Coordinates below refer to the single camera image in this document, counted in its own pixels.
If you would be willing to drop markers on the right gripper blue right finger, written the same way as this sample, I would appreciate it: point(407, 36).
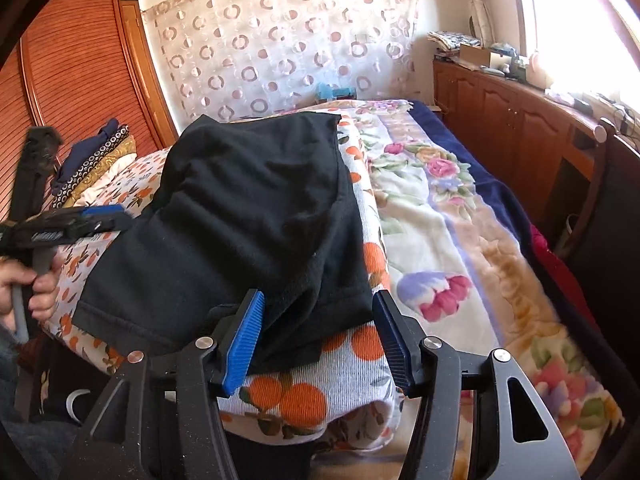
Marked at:
point(401, 338)

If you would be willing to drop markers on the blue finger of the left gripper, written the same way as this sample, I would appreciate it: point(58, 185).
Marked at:
point(104, 210)

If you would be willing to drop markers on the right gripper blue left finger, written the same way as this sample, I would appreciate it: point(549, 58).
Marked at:
point(239, 343)

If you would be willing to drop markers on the black garment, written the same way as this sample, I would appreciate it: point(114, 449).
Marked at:
point(265, 205)

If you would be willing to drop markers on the person's left hand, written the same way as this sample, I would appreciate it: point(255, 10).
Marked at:
point(44, 289)

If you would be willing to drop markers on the white cream folded cloth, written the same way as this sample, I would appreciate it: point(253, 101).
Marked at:
point(89, 196)

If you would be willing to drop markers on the navy folded garment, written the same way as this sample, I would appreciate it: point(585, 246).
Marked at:
point(80, 152)

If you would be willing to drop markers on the gold patterned folded cloth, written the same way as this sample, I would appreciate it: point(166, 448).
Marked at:
point(88, 174)

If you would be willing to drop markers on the orange-print white cloth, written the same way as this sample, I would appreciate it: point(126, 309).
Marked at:
point(348, 397)

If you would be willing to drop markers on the floral bed blanket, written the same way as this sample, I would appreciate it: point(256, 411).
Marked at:
point(456, 269)

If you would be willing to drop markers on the red-brown louvered wardrobe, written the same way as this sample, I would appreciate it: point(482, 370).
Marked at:
point(79, 64)

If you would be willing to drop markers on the dark blue bed sheet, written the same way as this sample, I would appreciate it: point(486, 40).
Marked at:
point(494, 192)

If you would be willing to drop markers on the wooden sideboard cabinet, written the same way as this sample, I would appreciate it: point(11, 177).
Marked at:
point(543, 151)

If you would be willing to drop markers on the sheer circle-pattern curtain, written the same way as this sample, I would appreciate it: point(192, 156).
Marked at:
point(231, 59)

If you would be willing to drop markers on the blue item at headboard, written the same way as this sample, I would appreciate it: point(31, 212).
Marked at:
point(330, 92)

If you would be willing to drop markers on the cardboard box on sideboard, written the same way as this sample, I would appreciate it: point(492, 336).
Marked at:
point(474, 55)

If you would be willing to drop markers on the pink figurine on sideboard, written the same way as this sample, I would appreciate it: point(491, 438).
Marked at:
point(537, 72)

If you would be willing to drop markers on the folded patterned cloth on sideboard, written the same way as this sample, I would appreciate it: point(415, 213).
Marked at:
point(452, 41)

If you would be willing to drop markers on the dark ring-pattern folded cloth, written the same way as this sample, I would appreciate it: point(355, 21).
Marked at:
point(89, 160)

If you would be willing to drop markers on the window with wooden frame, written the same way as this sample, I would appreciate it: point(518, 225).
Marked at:
point(589, 47)

